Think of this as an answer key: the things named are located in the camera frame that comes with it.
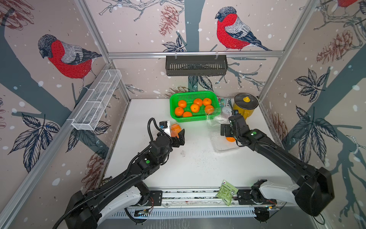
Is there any clear plastic clamshell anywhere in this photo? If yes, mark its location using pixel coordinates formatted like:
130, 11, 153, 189
206, 109, 238, 153
159, 121, 185, 145

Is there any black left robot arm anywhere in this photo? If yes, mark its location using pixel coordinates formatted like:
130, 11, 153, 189
53, 118, 185, 229

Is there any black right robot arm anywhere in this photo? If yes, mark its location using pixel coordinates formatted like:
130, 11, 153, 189
220, 114, 335, 217

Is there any yellow pot with lid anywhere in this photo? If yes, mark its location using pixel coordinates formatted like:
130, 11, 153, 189
233, 93, 259, 120

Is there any green plastic basket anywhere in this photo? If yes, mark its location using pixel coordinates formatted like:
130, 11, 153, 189
170, 91, 221, 123

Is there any green snack packet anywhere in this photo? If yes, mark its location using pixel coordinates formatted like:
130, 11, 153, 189
218, 96, 233, 108

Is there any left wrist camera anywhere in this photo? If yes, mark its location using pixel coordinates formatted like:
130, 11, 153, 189
159, 120, 171, 136

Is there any green sachet on rail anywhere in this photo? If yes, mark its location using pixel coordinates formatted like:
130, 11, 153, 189
216, 180, 238, 206

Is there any black wire shelf basket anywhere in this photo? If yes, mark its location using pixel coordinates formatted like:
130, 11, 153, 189
165, 55, 228, 76

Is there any white wire wall basket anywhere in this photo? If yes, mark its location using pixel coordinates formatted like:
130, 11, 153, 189
72, 69, 122, 131

